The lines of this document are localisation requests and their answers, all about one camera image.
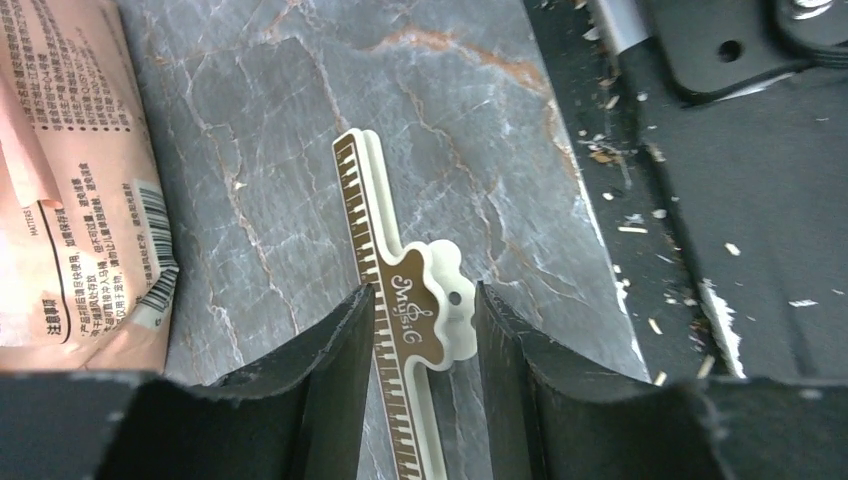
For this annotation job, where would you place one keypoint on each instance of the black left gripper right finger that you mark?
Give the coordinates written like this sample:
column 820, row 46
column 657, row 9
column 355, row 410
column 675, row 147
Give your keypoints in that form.
column 555, row 414

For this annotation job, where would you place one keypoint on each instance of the pink cat litter bag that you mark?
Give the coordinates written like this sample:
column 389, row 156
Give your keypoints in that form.
column 87, row 266

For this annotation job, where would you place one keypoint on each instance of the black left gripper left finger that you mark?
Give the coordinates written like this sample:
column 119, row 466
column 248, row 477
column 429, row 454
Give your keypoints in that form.
column 295, row 413

